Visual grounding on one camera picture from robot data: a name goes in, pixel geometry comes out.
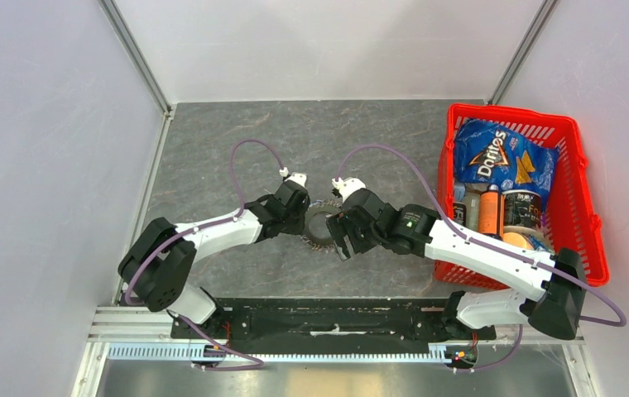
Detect circular saw blade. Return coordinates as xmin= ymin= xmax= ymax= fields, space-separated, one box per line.
xmin=301 ymin=199 xmax=341 ymax=253

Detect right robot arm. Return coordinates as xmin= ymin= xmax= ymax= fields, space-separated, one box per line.
xmin=326 ymin=189 xmax=586 ymax=340

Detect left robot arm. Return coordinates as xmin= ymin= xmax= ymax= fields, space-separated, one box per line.
xmin=118 ymin=173 xmax=310 ymax=338

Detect dark small bottle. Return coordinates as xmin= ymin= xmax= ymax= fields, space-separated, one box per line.
xmin=453 ymin=182 xmax=467 ymax=226

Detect orange bottle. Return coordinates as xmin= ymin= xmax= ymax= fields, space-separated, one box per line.
xmin=478 ymin=184 xmax=504 ymax=240

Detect blue Doritos chip bag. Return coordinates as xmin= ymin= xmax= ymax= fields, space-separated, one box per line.
xmin=453 ymin=119 xmax=559 ymax=196

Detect yellow sponge ball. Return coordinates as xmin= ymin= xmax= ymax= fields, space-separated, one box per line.
xmin=502 ymin=232 xmax=534 ymax=251

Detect black can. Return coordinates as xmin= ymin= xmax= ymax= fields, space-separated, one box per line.
xmin=503 ymin=189 xmax=542 ymax=232

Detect red plastic basket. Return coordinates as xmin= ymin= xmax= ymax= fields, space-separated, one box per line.
xmin=436 ymin=103 xmax=610 ymax=287

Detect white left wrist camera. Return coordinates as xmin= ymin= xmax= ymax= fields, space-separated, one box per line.
xmin=279 ymin=167 xmax=307 ymax=188

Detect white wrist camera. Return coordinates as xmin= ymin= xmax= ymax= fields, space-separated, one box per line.
xmin=279 ymin=167 xmax=307 ymax=188
xmin=332 ymin=177 xmax=367 ymax=203

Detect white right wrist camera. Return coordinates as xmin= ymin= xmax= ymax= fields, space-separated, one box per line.
xmin=332 ymin=177 xmax=367 ymax=203

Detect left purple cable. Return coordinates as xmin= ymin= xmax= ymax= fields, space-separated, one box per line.
xmin=123 ymin=138 xmax=290 ymax=307

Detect purple cable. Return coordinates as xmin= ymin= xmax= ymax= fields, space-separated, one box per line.
xmin=334 ymin=144 xmax=627 ymax=328
xmin=123 ymin=138 xmax=290 ymax=307

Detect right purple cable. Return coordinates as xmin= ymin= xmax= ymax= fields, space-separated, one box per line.
xmin=334 ymin=144 xmax=627 ymax=328

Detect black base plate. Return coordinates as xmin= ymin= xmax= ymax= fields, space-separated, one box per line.
xmin=170 ymin=297 xmax=497 ymax=355

